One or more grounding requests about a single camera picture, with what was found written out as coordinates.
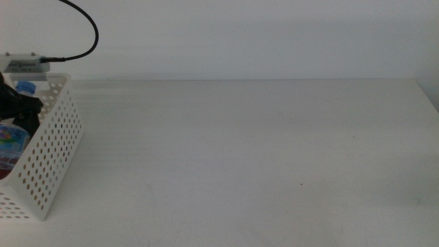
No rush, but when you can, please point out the clear water bottle blue cap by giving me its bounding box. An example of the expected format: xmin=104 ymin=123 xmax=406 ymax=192
xmin=0 ymin=80 xmax=38 ymax=169

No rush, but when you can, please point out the white perforated plastic basket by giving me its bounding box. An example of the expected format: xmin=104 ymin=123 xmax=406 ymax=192
xmin=0 ymin=72 xmax=84 ymax=221

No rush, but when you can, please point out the thick black braided cable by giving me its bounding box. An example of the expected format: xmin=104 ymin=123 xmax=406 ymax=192
xmin=40 ymin=0 xmax=100 ymax=64

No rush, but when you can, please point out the red cola can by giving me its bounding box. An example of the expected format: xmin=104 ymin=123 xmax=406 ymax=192
xmin=0 ymin=156 xmax=22 ymax=180

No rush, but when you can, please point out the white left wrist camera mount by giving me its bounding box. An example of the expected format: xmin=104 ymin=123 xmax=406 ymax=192
xmin=0 ymin=52 xmax=51 ymax=74

